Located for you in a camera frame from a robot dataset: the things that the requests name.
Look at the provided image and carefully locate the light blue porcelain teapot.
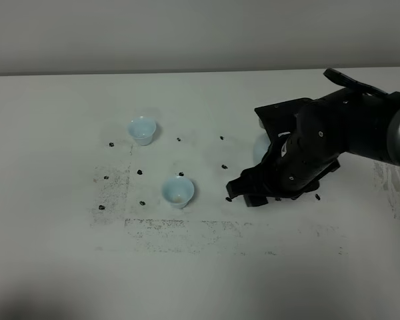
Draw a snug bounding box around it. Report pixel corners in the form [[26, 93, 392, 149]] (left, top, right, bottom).
[[253, 120, 271, 165]]

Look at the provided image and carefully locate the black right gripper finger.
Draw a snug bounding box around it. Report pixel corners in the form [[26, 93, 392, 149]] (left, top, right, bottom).
[[226, 156, 280, 207]]

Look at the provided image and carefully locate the light blue teacup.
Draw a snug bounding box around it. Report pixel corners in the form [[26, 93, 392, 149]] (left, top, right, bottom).
[[161, 176, 195, 209], [127, 117, 157, 146]]

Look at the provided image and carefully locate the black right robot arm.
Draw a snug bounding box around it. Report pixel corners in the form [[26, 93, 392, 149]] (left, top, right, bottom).
[[226, 69, 400, 207]]

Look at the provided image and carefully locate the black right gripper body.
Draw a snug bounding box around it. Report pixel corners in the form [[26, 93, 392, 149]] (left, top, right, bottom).
[[254, 93, 363, 200]]

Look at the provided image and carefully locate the near light blue teacup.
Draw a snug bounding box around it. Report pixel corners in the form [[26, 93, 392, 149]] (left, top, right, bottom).
[[161, 176, 195, 209]]

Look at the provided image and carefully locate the far light blue teacup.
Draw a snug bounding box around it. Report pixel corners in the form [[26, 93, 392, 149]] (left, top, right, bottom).
[[127, 117, 157, 146]]

